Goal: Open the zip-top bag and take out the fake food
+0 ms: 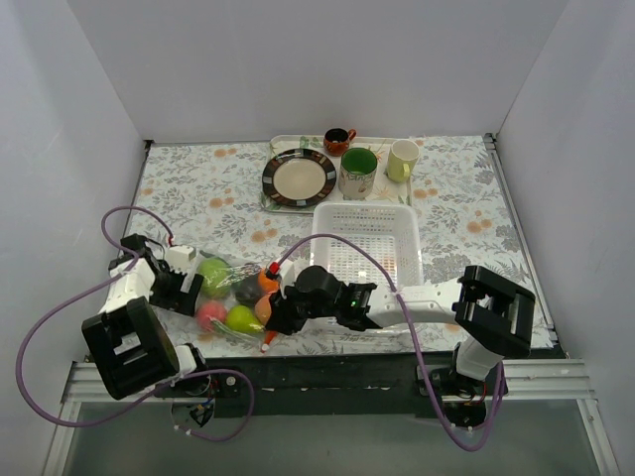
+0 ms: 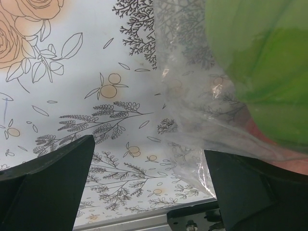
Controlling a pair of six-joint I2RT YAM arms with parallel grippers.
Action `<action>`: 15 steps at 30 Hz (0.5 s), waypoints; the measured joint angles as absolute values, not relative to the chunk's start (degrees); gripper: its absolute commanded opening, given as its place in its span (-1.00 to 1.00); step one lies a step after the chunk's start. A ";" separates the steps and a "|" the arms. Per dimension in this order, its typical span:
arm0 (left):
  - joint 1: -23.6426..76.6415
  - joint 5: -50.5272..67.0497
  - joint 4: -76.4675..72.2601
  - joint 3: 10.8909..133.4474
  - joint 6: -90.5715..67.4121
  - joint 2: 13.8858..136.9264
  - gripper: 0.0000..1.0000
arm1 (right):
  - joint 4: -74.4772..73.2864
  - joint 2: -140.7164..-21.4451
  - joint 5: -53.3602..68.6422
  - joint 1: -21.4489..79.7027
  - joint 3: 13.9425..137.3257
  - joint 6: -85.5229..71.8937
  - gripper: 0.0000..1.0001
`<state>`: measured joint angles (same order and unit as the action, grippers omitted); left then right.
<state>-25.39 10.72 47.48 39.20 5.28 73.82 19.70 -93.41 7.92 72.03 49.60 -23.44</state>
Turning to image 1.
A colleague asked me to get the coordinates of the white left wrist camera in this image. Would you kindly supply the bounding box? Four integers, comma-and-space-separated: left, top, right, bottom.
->
164, 245, 196, 274

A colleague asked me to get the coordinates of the pale yellow mug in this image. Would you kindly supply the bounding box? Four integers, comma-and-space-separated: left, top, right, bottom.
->
386, 139, 421, 183

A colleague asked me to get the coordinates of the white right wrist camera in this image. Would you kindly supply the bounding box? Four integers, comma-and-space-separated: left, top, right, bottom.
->
265, 260, 296, 287

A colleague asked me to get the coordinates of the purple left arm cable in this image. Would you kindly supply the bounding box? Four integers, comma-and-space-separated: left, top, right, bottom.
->
16, 205, 257, 442

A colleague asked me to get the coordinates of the white plastic basket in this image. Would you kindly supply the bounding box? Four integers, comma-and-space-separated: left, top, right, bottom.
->
310, 201, 424, 288

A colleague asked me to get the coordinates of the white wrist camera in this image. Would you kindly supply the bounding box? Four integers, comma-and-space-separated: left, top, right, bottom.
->
164, 245, 196, 274
265, 260, 296, 287

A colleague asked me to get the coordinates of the green fake pear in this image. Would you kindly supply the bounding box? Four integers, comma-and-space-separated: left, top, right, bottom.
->
225, 304, 264, 334

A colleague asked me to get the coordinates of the floral serving tray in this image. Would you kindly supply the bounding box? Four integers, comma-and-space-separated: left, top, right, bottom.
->
259, 135, 413, 215

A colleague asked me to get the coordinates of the small brown cup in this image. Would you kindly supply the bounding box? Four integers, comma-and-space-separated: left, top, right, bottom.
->
323, 128, 357, 157

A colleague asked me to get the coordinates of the floral mug green inside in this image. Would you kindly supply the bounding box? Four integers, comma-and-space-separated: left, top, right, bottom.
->
338, 148, 378, 200

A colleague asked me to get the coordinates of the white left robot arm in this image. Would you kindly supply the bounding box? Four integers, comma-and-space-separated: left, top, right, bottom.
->
81, 234, 211, 401

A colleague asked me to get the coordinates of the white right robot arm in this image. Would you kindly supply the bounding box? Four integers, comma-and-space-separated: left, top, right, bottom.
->
265, 265, 536, 395

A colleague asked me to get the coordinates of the dark purple fake fruit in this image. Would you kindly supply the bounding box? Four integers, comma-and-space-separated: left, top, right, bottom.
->
233, 277, 263, 306

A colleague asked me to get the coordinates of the clear zip top bag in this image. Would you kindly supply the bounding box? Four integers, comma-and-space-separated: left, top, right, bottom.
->
195, 251, 277, 354

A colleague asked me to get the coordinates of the aluminium frame rail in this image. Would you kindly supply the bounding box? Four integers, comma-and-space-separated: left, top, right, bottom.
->
62, 359, 596, 404

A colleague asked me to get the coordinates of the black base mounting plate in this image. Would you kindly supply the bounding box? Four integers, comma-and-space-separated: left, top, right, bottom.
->
157, 352, 483, 418

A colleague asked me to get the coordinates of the dark rimmed beige plate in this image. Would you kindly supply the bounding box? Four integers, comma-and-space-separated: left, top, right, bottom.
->
261, 148, 337, 208

